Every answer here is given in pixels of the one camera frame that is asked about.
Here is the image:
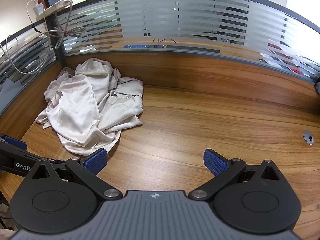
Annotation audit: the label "long frosted striped glass partition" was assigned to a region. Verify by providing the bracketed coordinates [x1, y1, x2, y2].
[56, 0, 320, 84]

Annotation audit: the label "red printed papers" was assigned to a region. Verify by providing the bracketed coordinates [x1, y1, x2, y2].
[259, 42, 314, 77]

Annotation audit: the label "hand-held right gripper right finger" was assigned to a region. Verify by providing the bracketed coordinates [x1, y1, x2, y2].
[188, 149, 282, 202]

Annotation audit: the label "dark partition post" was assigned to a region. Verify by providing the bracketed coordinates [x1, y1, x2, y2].
[44, 10, 67, 68]

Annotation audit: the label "white cable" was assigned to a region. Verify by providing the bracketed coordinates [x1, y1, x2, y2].
[0, 0, 48, 74]

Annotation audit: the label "grey bundled cable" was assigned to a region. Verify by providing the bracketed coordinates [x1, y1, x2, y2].
[45, 2, 87, 51]

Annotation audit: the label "short frosted striped glass partition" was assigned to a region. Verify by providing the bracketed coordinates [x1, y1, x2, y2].
[0, 21, 60, 115]

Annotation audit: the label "grey desk cable grommet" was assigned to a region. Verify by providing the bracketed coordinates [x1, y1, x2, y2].
[302, 130, 314, 145]

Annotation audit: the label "white satin shirt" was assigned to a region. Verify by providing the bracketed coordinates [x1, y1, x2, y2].
[35, 58, 144, 157]

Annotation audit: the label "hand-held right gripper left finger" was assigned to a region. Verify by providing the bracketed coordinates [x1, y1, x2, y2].
[32, 148, 123, 201]

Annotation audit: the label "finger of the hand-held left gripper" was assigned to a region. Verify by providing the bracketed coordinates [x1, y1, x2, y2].
[0, 135, 27, 151]

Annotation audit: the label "white charger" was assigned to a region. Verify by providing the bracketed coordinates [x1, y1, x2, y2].
[32, 3, 45, 15]

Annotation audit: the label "white power strip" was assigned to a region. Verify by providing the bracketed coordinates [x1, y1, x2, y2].
[35, 0, 73, 22]

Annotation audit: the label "dark office chair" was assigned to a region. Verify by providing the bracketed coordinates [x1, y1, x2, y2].
[217, 6, 248, 44]

